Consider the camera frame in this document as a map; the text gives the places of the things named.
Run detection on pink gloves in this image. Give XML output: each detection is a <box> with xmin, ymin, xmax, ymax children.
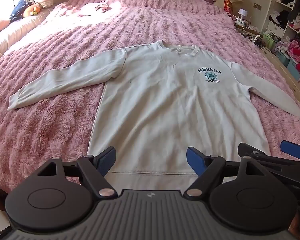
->
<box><xmin>94</xmin><ymin>1</ymin><xmax>112</xmax><ymax>12</ymax></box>

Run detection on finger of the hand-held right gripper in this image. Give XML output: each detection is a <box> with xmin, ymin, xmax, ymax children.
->
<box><xmin>280</xmin><ymin>141</ymin><xmax>300</xmax><ymax>159</ymax></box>
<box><xmin>237</xmin><ymin>142</ymin><xmax>300</xmax><ymax>178</ymax></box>

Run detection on white table lamp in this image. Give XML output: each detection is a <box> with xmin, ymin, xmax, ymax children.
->
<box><xmin>237</xmin><ymin>8</ymin><xmax>249</xmax><ymax>23</ymax></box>

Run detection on pile of pink clothes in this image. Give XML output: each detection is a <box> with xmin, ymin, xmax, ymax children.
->
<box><xmin>275</xmin><ymin>36</ymin><xmax>300</xmax><ymax>73</ymax></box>

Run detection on pink fluffy blanket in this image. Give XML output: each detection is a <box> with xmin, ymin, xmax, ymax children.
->
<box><xmin>0</xmin><ymin>0</ymin><xmax>300</xmax><ymax>198</ymax></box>

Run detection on cream quilt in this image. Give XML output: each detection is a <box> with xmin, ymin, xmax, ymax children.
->
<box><xmin>0</xmin><ymin>5</ymin><xmax>58</xmax><ymax>65</ymax></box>

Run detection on orange plush toy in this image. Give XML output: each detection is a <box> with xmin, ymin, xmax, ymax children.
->
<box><xmin>24</xmin><ymin>4</ymin><xmax>42</xmax><ymax>18</ymax></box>

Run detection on green storage bin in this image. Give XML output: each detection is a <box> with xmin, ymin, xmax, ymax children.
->
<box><xmin>262</xmin><ymin>31</ymin><xmax>275</xmax><ymax>52</ymax></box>

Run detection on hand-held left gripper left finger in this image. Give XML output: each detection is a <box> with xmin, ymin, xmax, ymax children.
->
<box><xmin>35</xmin><ymin>146</ymin><xmax>118</xmax><ymax>200</ymax></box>

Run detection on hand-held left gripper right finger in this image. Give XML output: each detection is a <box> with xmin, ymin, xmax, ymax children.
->
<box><xmin>184</xmin><ymin>147</ymin><xmax>264</xmax><ymax>198</ymax></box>

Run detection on white power strip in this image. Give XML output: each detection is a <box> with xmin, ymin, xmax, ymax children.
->
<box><xmin>234</xmin><ymin>17</ymin><xmax>250</xmax><ymax>27</ymax></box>

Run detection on white printed sweatshirt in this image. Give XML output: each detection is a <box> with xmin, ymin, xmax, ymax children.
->
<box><xmin>7</xmin><ymin>39</ymin><xmax>300</xmax><ymax>193</ymax></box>

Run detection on white shelving unit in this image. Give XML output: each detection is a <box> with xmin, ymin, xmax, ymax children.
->
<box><xmin>265</xmin><ymin>0</ymin><xmax>300</xmax><ymax>45</ymax></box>

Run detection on wooden bedside table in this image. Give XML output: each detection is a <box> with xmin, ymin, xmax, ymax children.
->
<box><xmin>234</xmin><ymin>21</ymin><xmax>263</xmax><ymax>38</ymax></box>

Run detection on tangle of black cables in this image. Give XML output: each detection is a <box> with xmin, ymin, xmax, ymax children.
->
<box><xmin>245</xmin><ymin>34</ymin><xmax>264</xmax><ymax>47</ymax></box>

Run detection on wooden bed frame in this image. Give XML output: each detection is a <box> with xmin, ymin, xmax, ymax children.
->
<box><xmin>261</xmin><ymin>45</ymin><xmax>300</xmax><ymax>100</ymax></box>

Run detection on navy floral pillow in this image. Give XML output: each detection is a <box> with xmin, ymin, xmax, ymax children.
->
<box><xmin>9</xmin><ymin>0</ymin><xmax>37</xmax><ymax>20</ymax></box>

